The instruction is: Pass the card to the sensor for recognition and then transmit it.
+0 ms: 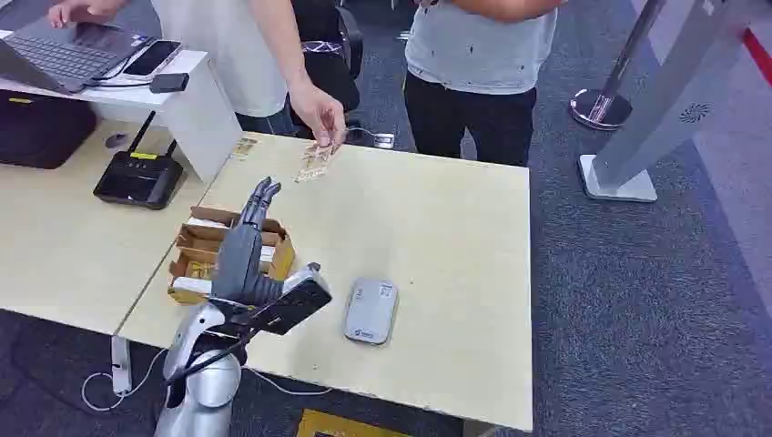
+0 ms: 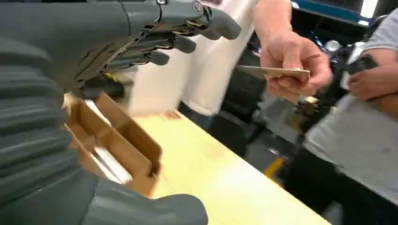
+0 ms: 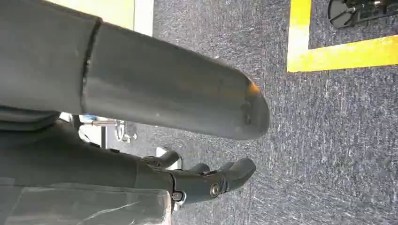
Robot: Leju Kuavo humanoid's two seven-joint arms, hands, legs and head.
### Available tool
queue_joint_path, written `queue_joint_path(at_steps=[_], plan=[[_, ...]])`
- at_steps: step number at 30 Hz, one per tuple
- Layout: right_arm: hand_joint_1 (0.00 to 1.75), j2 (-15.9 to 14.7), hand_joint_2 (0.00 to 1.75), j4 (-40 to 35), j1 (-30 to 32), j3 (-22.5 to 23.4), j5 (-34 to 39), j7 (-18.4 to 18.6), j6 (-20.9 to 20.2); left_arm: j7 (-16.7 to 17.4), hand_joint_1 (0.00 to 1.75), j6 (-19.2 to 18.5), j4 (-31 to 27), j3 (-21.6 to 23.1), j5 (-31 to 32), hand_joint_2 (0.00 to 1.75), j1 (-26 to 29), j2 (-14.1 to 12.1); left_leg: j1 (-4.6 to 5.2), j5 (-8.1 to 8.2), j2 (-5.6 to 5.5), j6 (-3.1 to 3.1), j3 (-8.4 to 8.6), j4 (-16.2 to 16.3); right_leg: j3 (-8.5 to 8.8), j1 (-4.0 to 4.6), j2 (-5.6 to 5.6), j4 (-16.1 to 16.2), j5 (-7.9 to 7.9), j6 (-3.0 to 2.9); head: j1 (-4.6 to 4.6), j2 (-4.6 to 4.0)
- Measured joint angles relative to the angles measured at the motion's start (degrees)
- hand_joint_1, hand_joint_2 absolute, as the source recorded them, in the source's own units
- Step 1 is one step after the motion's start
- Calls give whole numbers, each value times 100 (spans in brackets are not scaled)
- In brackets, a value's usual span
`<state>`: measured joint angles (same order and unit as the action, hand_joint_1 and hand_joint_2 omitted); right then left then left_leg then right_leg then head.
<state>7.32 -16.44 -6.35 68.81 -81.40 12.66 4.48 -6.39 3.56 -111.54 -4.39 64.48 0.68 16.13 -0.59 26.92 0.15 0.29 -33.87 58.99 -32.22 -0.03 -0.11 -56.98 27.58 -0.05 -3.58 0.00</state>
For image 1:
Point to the person's left hand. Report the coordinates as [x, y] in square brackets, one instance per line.
[75, 11]

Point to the person in grey top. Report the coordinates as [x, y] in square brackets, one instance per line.
[476, 72]

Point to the black smartphone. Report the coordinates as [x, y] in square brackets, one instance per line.
[152, 58]

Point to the row of clear card sleeves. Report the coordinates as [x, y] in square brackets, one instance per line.
[315, 163]

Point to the black office chair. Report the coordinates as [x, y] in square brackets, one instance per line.
[332, 54]

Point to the grey card reader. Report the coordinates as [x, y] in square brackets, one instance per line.
[370, 311]

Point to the wooden card box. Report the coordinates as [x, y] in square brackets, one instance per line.
[196, 238]

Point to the red belt strip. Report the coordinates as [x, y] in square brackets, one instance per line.
[759, 54]

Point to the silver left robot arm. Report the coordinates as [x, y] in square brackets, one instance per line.
[202, 380]

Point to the silver plug on floor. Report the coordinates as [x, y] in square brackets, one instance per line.
[383, 141]

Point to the grey stand with white base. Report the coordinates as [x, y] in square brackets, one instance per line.
[663, 114]

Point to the person in white top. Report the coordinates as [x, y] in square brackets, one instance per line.
[229, 54]

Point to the black router with antennas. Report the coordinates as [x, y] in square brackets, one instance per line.
[140, 180]

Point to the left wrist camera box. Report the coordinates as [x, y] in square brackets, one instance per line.
[295, 304]

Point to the person's right hand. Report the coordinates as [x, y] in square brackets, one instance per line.
[319, 114]

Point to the white cards in box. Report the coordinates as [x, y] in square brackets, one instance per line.
[192, 283]

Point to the white desk riser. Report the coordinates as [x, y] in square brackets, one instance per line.
[199, 114]

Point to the black bag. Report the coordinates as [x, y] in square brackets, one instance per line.
[42, 130]

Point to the grey laptop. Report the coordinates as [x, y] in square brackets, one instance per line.
[66, 55]

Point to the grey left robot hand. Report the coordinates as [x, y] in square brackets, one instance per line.
[241, 265]

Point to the small black adapter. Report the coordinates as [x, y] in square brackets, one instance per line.
[169, 82]

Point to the white power strip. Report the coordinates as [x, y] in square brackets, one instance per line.
[121, 365]

